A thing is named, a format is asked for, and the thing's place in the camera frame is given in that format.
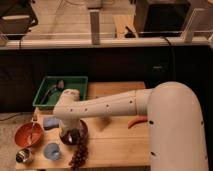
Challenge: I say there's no dark eraser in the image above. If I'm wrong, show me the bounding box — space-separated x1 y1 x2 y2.
68 130 80 144

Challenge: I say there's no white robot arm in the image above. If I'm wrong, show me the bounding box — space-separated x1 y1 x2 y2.
53 82 209 171

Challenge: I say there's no green plastic tray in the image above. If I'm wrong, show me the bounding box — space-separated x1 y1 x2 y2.
32 76 88 110

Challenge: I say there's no blue sponge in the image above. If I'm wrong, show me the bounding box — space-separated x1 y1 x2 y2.
43 116 59 130

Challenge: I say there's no purple bowl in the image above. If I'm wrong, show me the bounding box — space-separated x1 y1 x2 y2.
59 120 88 145

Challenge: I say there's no blue cup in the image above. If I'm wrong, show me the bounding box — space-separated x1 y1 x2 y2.
43 143 61 160

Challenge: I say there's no bunch of dark grapes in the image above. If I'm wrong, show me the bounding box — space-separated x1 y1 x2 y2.
69 144 88 170

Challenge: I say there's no orange bowl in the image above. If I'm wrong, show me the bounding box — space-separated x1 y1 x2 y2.
14 122 43 148

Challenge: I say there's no black dish brush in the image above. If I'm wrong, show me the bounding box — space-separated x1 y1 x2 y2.
40 80 65 104

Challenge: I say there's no metal cup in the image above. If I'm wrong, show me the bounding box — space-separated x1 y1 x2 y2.
16 148 33 164

